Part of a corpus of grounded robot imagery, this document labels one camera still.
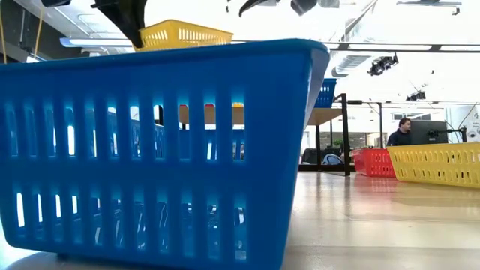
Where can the white and blue object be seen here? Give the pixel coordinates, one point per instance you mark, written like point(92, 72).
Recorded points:
point(333, 159)

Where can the black computer monitor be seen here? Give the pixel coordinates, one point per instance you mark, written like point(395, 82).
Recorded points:
point(427, 132)

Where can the small green plant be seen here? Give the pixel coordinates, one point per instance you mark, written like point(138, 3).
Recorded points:
point(339, 144)

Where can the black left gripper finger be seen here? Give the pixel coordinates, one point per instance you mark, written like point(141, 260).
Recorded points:
point(123, 15)

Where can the black office chair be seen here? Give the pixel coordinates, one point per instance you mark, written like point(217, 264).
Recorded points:
point(311, 155)

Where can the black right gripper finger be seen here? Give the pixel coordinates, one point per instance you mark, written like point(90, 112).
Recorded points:
point(303, 6)
point(253, 5)

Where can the wooden shelf with black legs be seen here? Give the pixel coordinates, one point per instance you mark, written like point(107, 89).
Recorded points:
point(324, 115)

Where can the person at monitor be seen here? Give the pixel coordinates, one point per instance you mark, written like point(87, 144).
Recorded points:
point(399, 137)

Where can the black ceiling-mounted device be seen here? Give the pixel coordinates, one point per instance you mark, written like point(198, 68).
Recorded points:
point(416, 95)
point(382, 64)

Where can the black background rig frame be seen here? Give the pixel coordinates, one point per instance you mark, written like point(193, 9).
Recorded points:
point(380, 123)

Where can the black aluminium rig frame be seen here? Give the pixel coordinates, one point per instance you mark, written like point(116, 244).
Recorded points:
point(318, 168)

